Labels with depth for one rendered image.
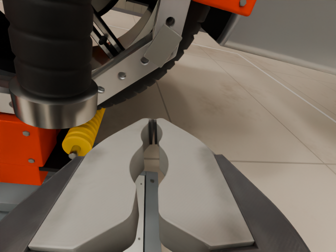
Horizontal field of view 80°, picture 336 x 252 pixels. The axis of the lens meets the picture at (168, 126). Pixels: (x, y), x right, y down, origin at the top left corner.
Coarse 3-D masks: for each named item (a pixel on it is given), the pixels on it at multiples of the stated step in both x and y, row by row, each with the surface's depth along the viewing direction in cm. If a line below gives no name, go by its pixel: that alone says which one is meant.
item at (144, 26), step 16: (0, 16) 51; (96, 16) 37; (144, 16) 47; (0, 32) 48; (96, 32) 38; (128, 32) 54; (144, 32) 37; (0, 48) 44; (96, 48) 56; (112, 48) 41; (0, 64) 40; (96, 64) 42
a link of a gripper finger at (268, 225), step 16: (224, 160) 9; (224, 176) 8; (240, 176) 8; (240, 192) 7; (256, 192) 7; (240, 208) 7; (256, 208) 7; (272, 208) 7; (256, 224) 6; (272, 224) 6; (288, 224) 6; (256, 240) 6; (272, 240) 6; (288, 240) 6
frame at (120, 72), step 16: (160, 0) 27; (176, 0) 27; (160, 16) 28; (176, 16) 28; (160, 32) 29; (176, 32) 29; (128, 48) 35; (144, 48) 30; (160, 48) 30; (176, 48) 31; (112, 64) 33; (128, 64) 32; (144, 64) 32; (160, 64) 32; (0, 80) 36; (96, 80) 33; (112, 80) 33; (128, 80) 33; (0, 96) 33
